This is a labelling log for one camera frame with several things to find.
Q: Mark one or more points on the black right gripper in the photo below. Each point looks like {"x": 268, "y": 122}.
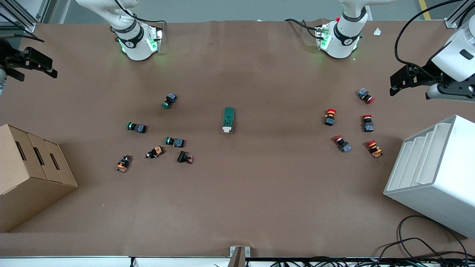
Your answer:
{"x": 8, "y": 55}

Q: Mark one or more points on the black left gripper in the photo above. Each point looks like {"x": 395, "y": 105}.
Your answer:
{"x": 429, "y": 71}

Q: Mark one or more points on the green load switch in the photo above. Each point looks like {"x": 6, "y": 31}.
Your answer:
{"x": 228, "y": 118}

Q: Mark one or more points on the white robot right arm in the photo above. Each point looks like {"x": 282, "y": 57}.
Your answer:
{"x": 135, "y": 48}

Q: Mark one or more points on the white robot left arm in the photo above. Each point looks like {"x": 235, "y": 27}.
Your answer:
{"x": 341, "y": 40}

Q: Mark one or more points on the red mushroom button blue block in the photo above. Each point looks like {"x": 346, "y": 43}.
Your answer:
{"x": 368, "y": 124}
{"x": 343, "y": 144}
{"x": 365, "y": 95}

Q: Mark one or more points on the white paper scrap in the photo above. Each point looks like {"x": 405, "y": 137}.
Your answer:
{"x": 377, "y": 32}

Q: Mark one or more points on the red mushroom button orange block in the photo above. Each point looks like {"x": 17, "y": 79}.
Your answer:
{"x": 374, "y": 149}
{"x": 330, "y": 118}

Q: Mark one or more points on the white slotted rack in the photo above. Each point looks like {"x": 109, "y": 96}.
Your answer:
{"x": 441, "y": 185}

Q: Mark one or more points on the brown cardboard box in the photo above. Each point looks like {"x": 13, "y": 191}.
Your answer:
{"x": 26, "y": 185}

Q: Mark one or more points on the black button orange block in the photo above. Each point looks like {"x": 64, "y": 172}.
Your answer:
{"x": 123, "y": 164}
{"x": 156, "y": 152}

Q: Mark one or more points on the brown table mat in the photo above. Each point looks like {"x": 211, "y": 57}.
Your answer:
{"x": 259, "y": 193}

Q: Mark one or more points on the aluminium frame profile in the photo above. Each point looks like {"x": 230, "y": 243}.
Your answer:
{"x": 454, "y": 16}
{"x": 22, "y": 18}

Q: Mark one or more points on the metal base bracket green light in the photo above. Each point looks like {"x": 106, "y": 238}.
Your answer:
{"x": 157, "y": 37}
{"x": 322, "y": 37}

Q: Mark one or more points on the green push button switch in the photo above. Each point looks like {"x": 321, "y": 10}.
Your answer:
{"x": 170, "y": 100}
{"x": 137, "y": 128}
{"x": 175, "y": 142}

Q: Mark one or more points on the black switch red lens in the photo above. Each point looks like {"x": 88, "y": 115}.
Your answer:
{"x": 183, "y": 157}

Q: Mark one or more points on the white table edge rail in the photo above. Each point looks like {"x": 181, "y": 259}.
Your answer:
{"x": 74, "y": 261}

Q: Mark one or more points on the grey metal camera bracket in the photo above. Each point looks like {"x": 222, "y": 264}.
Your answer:
{"x": 239, "y": 256}

